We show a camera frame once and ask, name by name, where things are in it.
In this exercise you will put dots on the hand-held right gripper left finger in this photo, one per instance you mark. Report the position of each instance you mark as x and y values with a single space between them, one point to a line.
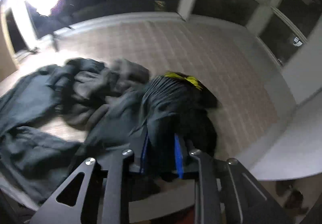
143 154

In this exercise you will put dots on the dark green garment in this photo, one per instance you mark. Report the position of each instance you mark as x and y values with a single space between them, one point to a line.
32 143

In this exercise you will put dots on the brown object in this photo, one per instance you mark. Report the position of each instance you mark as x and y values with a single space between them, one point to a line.
293 196

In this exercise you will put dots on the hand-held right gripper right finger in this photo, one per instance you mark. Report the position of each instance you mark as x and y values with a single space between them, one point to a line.
178 157

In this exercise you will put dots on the black stand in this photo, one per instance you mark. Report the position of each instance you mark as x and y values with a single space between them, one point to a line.
54 37

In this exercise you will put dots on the white bed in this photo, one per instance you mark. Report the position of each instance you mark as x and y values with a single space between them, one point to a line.
289 153

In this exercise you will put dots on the dark grey fleece garment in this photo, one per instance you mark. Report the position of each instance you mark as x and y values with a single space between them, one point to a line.
100 88

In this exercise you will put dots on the black garment with yellow print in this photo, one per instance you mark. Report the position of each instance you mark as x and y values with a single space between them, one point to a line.
173 103

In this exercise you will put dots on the beige checkered blanket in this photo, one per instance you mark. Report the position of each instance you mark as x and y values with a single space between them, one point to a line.
201 58

